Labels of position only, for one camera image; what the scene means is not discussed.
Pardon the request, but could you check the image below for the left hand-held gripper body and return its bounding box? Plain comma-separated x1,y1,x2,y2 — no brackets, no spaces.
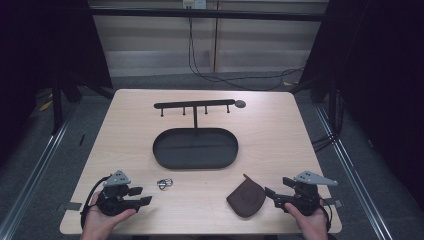
95,169,142,217

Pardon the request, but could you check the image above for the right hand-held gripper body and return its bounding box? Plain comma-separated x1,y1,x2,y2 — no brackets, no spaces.
277,170,339,217

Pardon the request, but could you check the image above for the person's right hand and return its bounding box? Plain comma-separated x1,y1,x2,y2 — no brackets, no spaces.
284,202,331,240

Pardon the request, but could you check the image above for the person's left hand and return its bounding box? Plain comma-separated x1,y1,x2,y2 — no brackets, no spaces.
80,192,138,240

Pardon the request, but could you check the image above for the grey tape strip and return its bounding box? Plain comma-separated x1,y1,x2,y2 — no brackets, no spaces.
55,201,83,213
321,197,344,209

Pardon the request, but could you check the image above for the brown leather pouch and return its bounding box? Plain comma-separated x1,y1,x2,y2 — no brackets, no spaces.
225,173,267,219

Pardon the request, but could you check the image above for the black key rack with tray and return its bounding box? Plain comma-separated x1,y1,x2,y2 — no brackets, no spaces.
152,98,248,171

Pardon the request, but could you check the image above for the black metal stand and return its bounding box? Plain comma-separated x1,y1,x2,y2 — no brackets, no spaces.
49,75,83,136

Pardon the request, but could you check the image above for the yellow floor marker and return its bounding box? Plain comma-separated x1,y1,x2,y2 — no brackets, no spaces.
37,99,55,113

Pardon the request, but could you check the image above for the dark curtain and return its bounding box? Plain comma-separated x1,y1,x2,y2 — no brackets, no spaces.
0,0,114,168
298,0,424,209

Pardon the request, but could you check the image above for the white power outlet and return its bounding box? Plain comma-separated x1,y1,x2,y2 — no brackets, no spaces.
181,0,208,10

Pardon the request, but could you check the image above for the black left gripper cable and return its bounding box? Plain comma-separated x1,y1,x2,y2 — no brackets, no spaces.
79,174,112,232

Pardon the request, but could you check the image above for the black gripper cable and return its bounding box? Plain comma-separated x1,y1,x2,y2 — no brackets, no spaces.
319,197,335,234
79,174,112,232

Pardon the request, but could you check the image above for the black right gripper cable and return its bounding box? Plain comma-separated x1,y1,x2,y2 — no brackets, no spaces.
319,197,335,234

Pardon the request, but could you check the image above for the metal key ring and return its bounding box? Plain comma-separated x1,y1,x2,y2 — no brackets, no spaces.
156,178,175,192

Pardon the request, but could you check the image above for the metal floor rail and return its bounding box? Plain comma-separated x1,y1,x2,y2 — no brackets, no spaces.
0,99,80,240
314,103,396,240

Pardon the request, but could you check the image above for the black floor cable bundle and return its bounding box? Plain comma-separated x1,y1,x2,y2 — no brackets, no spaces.
311,89,345,153

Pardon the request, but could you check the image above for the black wall cable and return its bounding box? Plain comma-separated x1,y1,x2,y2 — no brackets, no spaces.
187,16,306,92

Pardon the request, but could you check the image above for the black horizontal frame bar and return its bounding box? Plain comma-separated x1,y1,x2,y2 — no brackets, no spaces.
89,7,330,23

